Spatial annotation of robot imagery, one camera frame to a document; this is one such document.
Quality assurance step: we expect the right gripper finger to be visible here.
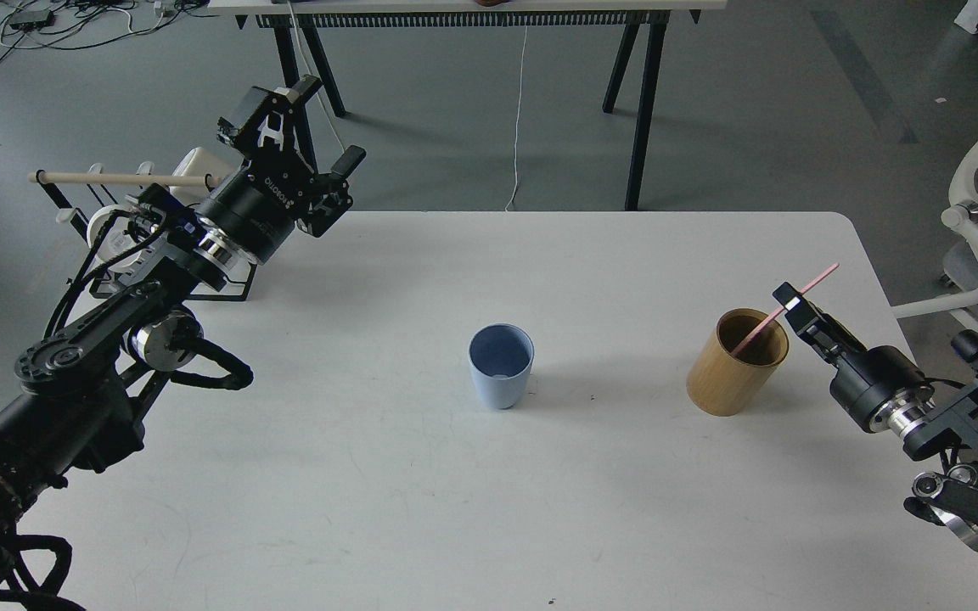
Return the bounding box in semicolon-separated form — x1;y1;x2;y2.
773;283;867;362

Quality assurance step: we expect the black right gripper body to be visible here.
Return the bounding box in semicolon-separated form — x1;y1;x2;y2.
828;345;934;434

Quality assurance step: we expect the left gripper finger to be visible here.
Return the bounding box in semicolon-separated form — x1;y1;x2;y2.
216;75;323;171
295;146;368;238

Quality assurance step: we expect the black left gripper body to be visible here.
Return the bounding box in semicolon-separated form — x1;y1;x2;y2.
195;164;329;265

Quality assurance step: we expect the blue cup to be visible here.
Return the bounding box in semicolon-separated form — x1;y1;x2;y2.
467;323;536;410

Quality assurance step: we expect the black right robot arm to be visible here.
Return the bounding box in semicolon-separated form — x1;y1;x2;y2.
773;283;978;552

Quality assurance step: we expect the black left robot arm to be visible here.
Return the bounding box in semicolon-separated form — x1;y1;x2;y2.
0;75;366;610

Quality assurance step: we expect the bamboo cylindrical holder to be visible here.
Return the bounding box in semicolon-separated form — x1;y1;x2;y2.
686;308;790;417

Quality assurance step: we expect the white mug on rack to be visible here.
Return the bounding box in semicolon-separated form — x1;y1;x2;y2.
61;147;233;274

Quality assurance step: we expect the wooden dowel on rack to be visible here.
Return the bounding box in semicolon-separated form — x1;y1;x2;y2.
26;170;226;190

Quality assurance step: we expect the black-legged background table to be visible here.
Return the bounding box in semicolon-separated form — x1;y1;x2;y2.
205;1;728;211

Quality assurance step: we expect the white cable near table leg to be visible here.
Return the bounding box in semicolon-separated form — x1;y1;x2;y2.
285;0;349;162

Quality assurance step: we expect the black wire dish rack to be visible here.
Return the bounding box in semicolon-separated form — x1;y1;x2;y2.
38;184;259;302

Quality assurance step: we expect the white hanging cable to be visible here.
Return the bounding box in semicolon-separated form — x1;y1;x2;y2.
504;25;531;212

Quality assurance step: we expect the floor cables and power strip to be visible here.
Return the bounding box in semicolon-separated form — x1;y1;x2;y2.
0;0;210;107

